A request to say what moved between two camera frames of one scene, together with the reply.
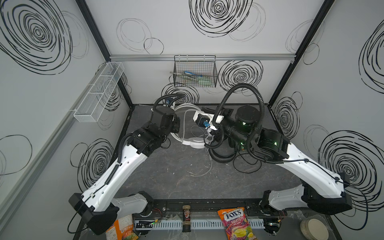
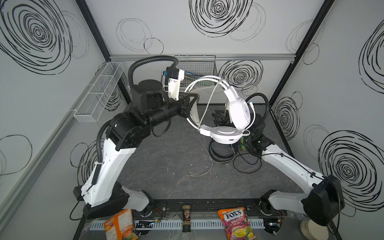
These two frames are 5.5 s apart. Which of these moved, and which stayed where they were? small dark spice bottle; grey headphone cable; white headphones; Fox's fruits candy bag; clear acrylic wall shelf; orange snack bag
Moved: grey headphone cable; white headphones
Stayed: orange snack bag; small dark spice bottle; clear acrylic wall shelf; Fox's fruits candy bag
